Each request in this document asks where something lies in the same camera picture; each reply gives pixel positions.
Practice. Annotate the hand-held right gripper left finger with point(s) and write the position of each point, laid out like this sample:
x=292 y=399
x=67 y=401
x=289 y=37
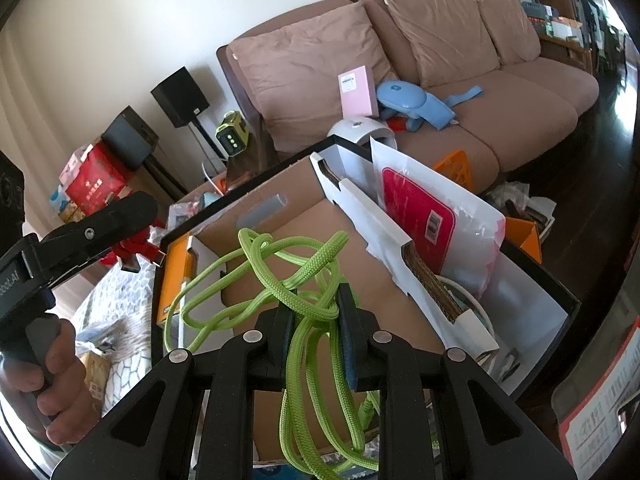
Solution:
x=280 y=345

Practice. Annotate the pink flat box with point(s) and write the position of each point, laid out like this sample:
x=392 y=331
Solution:
x=357 y=92

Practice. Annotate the patterned grey blanket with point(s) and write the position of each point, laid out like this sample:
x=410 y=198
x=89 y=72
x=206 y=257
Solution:
x=125 y=360

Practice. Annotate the red gift bag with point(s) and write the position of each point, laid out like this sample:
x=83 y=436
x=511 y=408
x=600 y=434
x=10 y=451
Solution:
x=97 y=180

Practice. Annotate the small orange box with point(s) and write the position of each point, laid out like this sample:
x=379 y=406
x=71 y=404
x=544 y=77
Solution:
x=525 y=240

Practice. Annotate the green portable radio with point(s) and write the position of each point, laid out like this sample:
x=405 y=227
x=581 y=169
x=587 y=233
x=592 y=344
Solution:
x=231 y=137

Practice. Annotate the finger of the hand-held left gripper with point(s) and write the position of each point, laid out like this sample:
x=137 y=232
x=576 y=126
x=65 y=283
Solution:
x=100 y=230

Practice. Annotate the black speaker stand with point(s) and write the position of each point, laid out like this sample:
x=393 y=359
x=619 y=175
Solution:
x=205 y=140
x=162 y=175

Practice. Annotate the white basket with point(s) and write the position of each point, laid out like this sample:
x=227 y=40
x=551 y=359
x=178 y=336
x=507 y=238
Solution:
x=542 y=210

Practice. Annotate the person's left hand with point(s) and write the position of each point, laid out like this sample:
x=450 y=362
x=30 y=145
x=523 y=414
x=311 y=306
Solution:
x=65 y=395

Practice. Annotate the wooden shelf cabinet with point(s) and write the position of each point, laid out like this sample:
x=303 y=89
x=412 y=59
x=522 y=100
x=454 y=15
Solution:
x=550 y=15

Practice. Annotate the narrow brown cushion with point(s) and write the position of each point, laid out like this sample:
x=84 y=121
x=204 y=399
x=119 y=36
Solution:
x=510 y=20

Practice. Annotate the cardboard box of clutter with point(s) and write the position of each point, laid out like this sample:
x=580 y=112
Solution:
x=195 y=195

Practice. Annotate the black speaker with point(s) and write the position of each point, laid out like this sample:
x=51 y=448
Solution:
x=180 y=95
x=130 y=137

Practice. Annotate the orange bordered leaflet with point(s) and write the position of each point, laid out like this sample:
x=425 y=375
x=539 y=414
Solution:
x=595 y=400

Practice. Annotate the white cardboard divider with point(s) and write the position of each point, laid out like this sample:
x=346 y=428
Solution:
x=360 y=210

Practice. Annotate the orange perforated basket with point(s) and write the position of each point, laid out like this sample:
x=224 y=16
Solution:
x=452 y=170

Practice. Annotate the large cardboard box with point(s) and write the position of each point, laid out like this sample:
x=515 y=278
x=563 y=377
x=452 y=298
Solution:
x=300 y=215

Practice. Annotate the pink printed box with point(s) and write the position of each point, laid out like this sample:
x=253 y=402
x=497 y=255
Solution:
x=75 y=162

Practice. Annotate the white dome lamp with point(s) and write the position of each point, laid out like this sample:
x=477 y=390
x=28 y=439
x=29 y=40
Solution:
x=357 y=132

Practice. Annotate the medium brown cushion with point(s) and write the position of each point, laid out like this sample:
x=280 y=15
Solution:
x=440 y=30

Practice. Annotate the large brown cushion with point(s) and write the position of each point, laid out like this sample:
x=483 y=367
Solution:
x=300 y=75

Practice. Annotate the blue tissue pack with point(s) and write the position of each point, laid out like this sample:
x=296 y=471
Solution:
x=58 y=200

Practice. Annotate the brown sofa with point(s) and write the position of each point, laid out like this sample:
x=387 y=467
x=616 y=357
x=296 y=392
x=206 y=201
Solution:
x=525 y=110

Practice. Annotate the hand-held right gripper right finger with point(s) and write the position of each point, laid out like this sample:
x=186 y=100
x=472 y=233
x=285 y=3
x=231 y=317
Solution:
x=347 y=350

